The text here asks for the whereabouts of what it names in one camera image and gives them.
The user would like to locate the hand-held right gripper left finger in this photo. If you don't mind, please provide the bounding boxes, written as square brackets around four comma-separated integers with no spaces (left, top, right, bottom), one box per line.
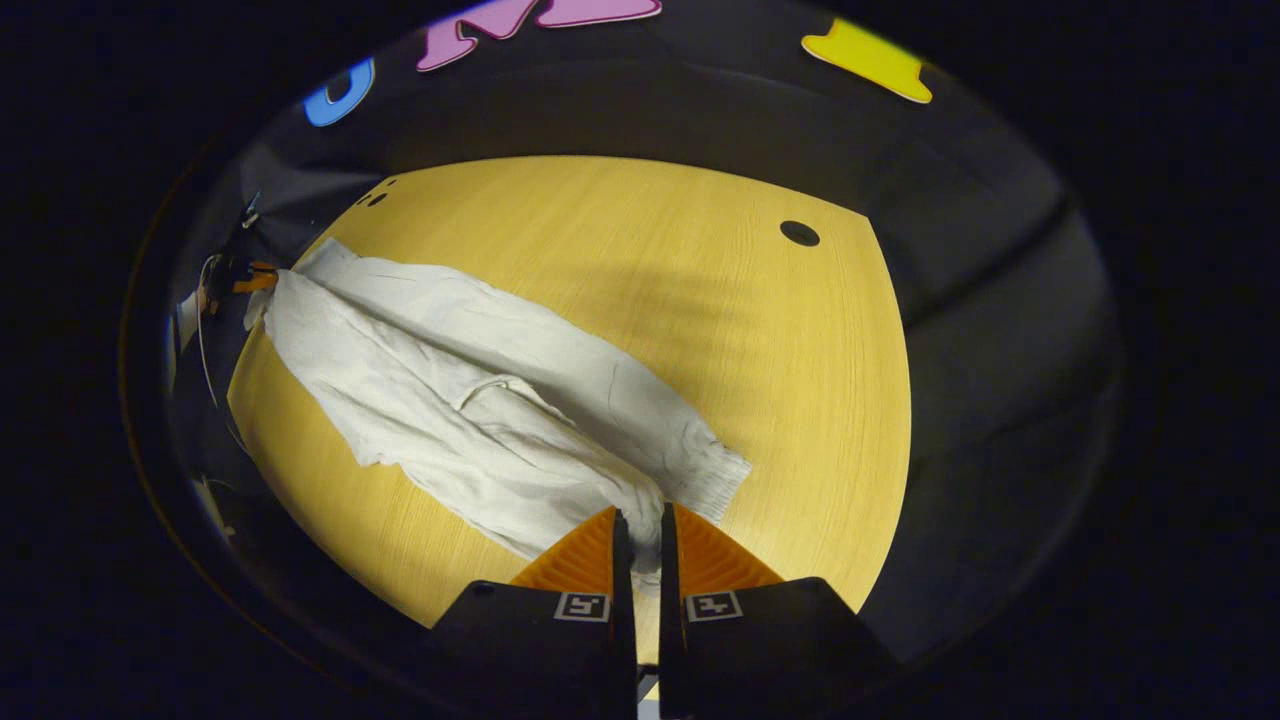
[425,506,638,720]

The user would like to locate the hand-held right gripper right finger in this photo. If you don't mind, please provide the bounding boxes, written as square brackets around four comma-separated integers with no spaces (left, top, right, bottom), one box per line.
[659,503,896,720]

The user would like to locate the white jeans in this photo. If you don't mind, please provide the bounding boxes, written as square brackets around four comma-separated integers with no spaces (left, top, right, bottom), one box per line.
[243,237,753,593]

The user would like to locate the thin white cable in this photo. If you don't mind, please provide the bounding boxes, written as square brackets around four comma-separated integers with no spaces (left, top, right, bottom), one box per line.
[196,254,243,443]

